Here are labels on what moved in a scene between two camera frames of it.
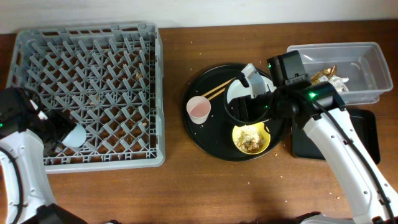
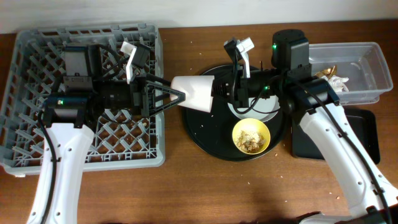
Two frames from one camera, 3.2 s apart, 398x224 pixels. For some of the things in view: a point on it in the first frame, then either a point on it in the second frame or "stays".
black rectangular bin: (303, 147) stays
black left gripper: (64, 122) to (145, 107)
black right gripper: (245, 105) to (244, 93)
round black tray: (205, 117) stays
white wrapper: (337, 82) stays
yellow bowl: (251, 139) stays
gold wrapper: (328, 72) stays
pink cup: (198, 108) to (198, 89)
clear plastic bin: (362, 63) stays
